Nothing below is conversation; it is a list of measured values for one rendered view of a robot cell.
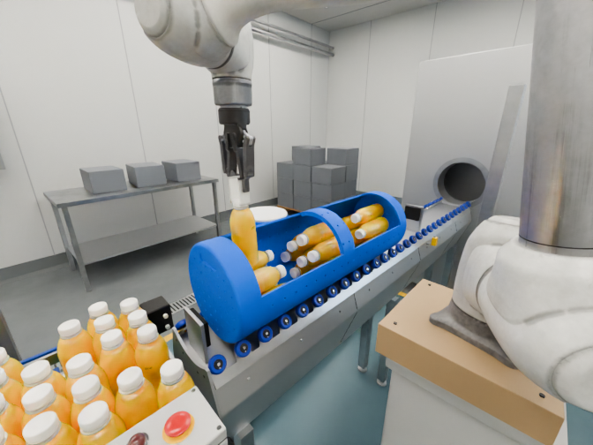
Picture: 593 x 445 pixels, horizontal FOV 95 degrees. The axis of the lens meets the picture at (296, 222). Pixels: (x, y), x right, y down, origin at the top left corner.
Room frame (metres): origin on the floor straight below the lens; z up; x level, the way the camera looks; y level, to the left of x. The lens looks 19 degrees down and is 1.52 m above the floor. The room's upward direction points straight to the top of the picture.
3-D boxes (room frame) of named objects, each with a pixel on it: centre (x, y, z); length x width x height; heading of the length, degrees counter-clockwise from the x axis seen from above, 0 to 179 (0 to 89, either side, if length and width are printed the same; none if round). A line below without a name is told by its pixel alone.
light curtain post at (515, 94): (1.40, -1.03, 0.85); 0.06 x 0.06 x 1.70; 44
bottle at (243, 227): (0.71, 0.15, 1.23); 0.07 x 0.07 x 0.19
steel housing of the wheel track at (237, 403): (1.33, -0.48, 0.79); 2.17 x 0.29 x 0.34; 134
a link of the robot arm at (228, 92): (0.71, 0.15, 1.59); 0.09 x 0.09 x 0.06
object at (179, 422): (0.28, 0.17, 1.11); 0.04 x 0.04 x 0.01
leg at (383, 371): (1.28, -0.53, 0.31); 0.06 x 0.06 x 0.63; 44
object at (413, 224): (1.53, -0.69, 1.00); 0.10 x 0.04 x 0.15; 44
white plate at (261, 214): (1.54, 0.19, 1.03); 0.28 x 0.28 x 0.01
